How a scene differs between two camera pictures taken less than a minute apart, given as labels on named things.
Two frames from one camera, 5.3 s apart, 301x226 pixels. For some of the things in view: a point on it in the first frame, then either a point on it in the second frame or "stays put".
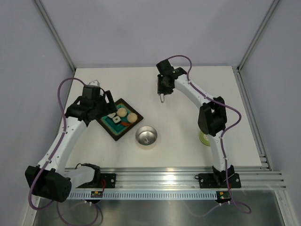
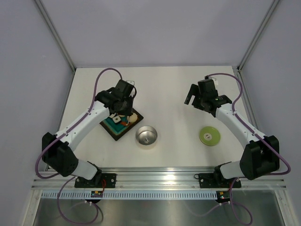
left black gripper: [111, 107] -> [128, 112]
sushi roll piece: [116, 119] stays put
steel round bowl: [146, 135] stays put
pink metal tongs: [162, 95] -> [128, 121]
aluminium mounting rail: [185, 178] stays put
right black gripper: [162, 90] -> [194, 91]
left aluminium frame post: [56, 35] stays put
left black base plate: [103, 181] stays put
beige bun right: [132, 117] stays put
